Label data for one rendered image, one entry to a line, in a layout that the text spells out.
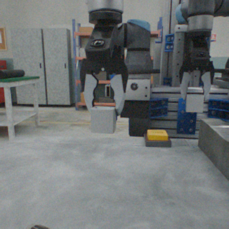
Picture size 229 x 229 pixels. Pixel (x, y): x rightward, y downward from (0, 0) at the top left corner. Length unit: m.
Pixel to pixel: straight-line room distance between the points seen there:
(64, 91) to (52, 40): 1.29
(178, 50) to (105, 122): 0.82
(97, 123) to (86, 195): 0.14
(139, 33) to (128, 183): 0.80
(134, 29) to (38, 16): 5.58
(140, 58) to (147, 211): 0.82
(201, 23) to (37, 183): 0.62
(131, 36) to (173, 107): 0.40
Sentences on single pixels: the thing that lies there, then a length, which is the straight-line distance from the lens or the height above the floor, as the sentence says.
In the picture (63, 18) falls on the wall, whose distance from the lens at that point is 6.38.
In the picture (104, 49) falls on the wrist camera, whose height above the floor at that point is 1.07.
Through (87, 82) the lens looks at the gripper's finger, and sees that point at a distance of 0.49.
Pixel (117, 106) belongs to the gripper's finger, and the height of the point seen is 0.96.
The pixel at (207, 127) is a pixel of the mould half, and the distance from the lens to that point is 0.67.
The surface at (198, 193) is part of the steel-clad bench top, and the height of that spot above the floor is 0.80.
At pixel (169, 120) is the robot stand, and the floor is 0.79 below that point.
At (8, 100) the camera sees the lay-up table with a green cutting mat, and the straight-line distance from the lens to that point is 3.40.
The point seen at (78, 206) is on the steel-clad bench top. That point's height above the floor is 0.80.
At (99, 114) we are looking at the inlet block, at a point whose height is 0.95.
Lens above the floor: 1.04
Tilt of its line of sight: 12 degrees down
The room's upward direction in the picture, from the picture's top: straight up
